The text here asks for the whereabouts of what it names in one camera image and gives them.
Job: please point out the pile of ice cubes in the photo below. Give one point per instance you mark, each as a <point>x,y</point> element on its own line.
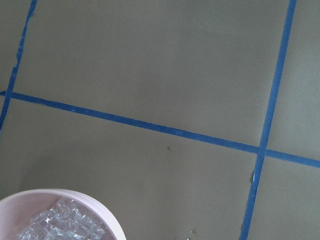
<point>66,220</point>

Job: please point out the pink bowl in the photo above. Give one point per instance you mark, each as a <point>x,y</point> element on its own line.
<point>17,209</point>

